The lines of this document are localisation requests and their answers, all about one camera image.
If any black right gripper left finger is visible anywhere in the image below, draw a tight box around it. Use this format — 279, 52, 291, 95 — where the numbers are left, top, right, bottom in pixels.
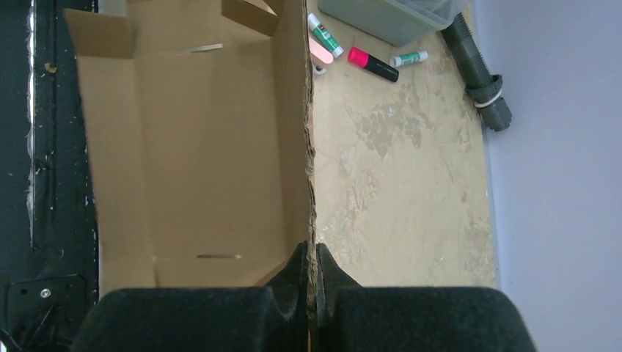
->
71, 242, 308, 351

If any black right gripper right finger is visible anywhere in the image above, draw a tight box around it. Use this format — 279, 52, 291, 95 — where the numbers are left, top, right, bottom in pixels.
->
315, 243, 536, 351

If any brown cardboard box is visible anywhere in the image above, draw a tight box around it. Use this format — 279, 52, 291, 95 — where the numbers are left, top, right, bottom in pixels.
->
64, 1, 312, 293

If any clear plastic storage box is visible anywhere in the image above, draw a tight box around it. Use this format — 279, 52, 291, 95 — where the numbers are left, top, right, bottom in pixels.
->
318, 0, 471, 47

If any pale pink correction tape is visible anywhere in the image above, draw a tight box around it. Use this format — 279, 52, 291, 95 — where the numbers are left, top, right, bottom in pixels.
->
308, 37, 334, 76

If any green white glue stick far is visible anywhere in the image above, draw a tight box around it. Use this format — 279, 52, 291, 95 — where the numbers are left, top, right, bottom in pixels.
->
389, 51, 428, 68

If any green white glue stick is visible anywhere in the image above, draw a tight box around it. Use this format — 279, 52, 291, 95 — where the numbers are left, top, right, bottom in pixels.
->
307, 12, 343, 59
389, 51, 428, 68

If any dark grey corrugated pipe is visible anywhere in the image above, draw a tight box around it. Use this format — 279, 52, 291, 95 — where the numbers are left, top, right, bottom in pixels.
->
441, 13, 512, 131

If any green white glue stick near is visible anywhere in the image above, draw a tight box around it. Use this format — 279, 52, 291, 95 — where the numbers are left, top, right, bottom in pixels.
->
307, 12, 343, 59

